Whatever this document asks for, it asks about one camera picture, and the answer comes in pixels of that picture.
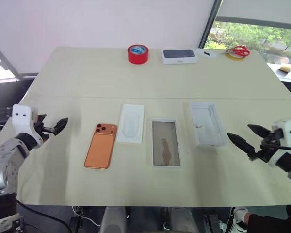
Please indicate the closed white phone box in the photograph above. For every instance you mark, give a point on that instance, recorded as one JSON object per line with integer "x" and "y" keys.
{"x": 179, "y": 55}

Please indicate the white card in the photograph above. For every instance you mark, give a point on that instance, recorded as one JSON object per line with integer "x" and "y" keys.
{"x": 200, "y": 53}

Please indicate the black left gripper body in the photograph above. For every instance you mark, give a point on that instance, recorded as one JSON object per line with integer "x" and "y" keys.
{"x": 40, "y": 128}

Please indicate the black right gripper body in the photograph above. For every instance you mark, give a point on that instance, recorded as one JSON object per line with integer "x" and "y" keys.
{"x": 266, "y": 145}

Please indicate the white sneaker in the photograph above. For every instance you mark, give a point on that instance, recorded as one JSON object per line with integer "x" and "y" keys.
{"x": 240, "y": 217}

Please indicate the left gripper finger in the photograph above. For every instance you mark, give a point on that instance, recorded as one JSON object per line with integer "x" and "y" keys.
{"x": 60, "y": 125}
{"x": 41, "y": 118}

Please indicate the small black part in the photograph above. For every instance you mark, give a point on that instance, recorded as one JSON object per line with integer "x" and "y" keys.
{"x": 206, "y": 53}

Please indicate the grey slanted window frame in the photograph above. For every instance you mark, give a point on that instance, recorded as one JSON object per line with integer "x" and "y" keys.
{"x": 3, "y": 57}

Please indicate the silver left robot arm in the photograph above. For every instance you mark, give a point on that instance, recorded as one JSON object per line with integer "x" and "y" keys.
{"x": 4, "y": 157}

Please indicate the red tape roll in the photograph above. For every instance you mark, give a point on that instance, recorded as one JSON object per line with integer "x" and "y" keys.
{"x": 137, "y": 57}

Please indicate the brown sponge block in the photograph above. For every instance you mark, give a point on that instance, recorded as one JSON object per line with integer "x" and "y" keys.
{"x": 284, "y": 68}

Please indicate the phone box lid with picture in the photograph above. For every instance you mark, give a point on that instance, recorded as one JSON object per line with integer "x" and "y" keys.
{"x": 166, "y": 143}

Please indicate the dark window frame post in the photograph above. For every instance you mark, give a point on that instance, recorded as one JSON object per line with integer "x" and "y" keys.
{"x": 208, "y": 23}

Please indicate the white moulded insert tray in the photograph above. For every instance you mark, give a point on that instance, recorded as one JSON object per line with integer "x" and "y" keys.
{"x": 130, "y": 123}

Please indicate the dark trouser leg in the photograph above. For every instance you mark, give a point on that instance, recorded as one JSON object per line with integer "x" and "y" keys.
{"x": 271, "y": 224}

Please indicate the white side table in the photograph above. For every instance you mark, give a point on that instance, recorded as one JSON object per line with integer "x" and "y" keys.
{"x": 276, "y": 75}

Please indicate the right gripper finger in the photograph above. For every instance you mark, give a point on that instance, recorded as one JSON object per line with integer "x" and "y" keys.
{"x": 241, "y": 143}
{"x": 258, "y": 131}

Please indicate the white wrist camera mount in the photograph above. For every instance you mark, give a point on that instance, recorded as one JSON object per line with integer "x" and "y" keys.
{"x": 290, "y": 128}
{"x": 21, "y": 117}

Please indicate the orange smartphone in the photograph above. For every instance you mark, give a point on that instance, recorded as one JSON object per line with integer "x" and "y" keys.
{"x": 100, "y": 150}

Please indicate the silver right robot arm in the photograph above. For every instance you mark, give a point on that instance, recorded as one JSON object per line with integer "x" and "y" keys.
{"x": 290, "y": 165}

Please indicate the grey rounded shape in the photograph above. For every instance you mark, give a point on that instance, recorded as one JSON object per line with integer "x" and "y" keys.
{"x": 114, "y": 219}

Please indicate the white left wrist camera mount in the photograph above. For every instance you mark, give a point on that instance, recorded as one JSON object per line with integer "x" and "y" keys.
{"x": 21, "y": 117}

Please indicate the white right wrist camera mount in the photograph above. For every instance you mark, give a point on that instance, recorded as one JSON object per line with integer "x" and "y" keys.
{"x": 290, "y": 128}

